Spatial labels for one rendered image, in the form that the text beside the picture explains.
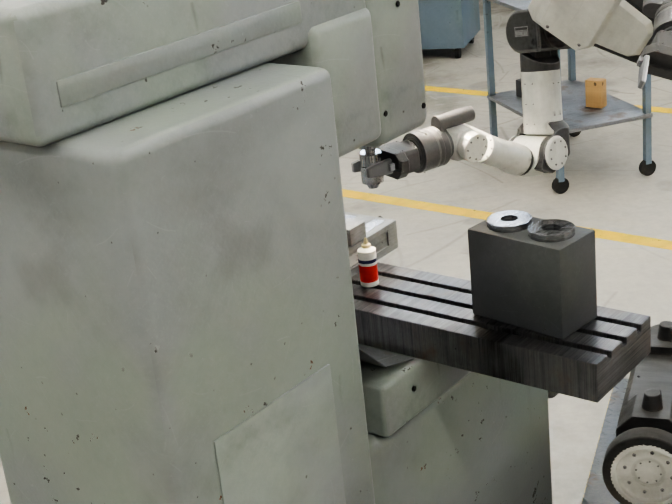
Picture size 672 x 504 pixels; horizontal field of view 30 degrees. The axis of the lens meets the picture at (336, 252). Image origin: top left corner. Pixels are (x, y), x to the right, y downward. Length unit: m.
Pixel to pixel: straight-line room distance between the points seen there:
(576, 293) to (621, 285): 2.58
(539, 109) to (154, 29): 1.19
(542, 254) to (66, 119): 0.97
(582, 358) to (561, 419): 1.73
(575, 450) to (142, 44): 2.36
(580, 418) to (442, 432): 1.42
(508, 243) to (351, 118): 0.39
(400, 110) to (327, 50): 0.29
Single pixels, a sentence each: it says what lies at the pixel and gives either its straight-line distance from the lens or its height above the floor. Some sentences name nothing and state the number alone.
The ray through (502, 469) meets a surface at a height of 0.45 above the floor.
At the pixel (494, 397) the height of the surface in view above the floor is 0.65.
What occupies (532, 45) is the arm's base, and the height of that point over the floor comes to 1.39.
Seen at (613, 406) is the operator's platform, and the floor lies 0.40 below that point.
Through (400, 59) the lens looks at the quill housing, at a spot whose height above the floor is 1.47.
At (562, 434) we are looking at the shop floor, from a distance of 4.01.
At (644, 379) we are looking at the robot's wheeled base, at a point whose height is 0.59.
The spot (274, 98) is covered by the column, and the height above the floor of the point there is 1.55.
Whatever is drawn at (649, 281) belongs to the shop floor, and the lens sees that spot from 5.05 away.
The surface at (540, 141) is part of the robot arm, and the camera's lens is 2.88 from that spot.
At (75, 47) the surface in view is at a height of 1.69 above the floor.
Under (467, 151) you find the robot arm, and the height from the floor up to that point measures 1.23.
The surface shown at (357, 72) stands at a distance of 2.35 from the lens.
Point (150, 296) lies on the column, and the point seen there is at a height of 1.34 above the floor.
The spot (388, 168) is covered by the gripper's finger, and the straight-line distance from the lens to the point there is 2.60.
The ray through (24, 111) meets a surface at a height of 1.62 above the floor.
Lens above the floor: 2.05
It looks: 22 degrees down
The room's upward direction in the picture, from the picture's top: 6 degrees counter-clockwise
